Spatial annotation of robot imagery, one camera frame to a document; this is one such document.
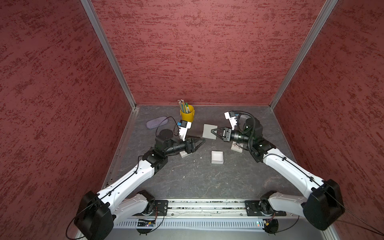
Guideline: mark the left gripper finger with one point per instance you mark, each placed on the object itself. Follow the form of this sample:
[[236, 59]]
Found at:
[[195, 147], [198, 141]]

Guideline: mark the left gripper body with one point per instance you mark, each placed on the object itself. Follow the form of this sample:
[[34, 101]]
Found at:
[[184, 146]]

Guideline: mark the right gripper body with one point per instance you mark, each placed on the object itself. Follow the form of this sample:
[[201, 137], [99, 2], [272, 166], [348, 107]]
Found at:
[[231, 135]]

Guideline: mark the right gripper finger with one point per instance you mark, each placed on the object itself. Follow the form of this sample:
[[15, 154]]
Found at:
[[218, 130], [219, 134]]

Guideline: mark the grey foam necklace pad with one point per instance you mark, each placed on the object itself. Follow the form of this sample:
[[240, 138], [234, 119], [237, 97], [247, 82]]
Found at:
[[207, 132]]

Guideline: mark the pink jewelry box base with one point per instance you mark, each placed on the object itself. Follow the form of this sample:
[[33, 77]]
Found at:
[[217, 157]]

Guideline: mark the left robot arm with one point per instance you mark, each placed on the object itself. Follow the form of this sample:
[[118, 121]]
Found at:
[[99, 212]]

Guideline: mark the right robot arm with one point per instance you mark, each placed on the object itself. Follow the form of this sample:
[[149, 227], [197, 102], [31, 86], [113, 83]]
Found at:
[[321, 201]]

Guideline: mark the small pink gift box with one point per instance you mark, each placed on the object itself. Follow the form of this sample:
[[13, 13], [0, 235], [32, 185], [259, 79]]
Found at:
[[184, 154]]

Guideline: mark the yellow pencil cup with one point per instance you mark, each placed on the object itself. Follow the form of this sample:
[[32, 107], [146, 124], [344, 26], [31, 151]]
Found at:
[[188, 116]]

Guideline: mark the pencils and markers bunch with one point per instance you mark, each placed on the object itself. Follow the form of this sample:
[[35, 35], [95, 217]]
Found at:
[[184, 107]]

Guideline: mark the purple glasses case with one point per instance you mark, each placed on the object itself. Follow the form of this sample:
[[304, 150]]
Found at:
[[154, 123]]

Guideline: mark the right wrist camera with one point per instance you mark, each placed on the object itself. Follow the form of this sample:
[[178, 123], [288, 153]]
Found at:
[[232, 116]]

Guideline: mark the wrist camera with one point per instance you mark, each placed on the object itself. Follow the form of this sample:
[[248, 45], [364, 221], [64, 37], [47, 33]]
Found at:
[[232, 116], [183, 126]]

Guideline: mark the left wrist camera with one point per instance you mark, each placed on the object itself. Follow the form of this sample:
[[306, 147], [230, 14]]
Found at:
[[183, 126]]

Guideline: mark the aluminium front rail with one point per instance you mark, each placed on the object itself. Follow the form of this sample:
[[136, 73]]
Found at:
[[227, 208]]

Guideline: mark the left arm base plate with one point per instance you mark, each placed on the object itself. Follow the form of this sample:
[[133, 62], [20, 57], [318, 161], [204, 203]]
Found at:
[[155, 208]]

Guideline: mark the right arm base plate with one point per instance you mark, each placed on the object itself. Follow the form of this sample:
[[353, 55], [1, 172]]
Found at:
[[262, 209]]

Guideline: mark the white perforated cable duct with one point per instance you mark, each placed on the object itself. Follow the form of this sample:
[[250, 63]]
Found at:
[[250, 225]]

